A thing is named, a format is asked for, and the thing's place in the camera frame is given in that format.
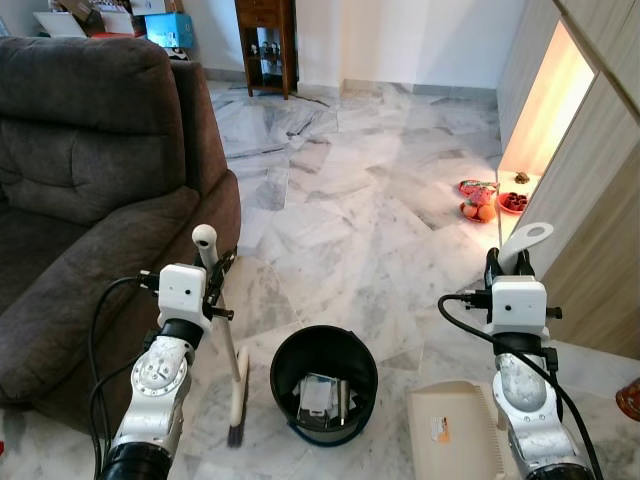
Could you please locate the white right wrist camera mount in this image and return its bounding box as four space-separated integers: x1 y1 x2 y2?
489 280 550 349

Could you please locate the red plate with oranges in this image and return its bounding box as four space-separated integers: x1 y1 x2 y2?
459 180 501 223

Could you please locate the black round waste bin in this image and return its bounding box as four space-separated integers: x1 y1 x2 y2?
270 325 379 447

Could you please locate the white flat box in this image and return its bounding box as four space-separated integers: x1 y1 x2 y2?
33 10 141 39

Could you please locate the red vase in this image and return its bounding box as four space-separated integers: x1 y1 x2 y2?
615 380 640 421

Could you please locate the light wood cabinet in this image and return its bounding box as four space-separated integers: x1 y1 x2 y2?
497 0 640 361

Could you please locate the cream long-handled dustpan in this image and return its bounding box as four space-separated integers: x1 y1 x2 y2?
408 222 554 480

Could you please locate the cream broom with dark bristles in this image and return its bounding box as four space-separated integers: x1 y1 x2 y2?
192 225 251 448

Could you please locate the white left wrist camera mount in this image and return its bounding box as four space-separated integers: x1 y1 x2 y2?
158 264 212 333

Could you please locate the dark wood shelf stand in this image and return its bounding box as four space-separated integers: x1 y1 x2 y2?
235 0 298 99

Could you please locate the small red plate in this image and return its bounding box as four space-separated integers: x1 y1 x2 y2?
498 192 529 215

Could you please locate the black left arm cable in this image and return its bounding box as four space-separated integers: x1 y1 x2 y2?
88 277 161 471

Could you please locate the blue box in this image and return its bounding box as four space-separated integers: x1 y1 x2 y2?
145 12 196 49

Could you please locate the dark brown fabric sofa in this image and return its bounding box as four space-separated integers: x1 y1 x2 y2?
0 37 242 409

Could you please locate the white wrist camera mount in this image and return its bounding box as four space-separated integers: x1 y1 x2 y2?
158 264 212 333
489 280 550 349

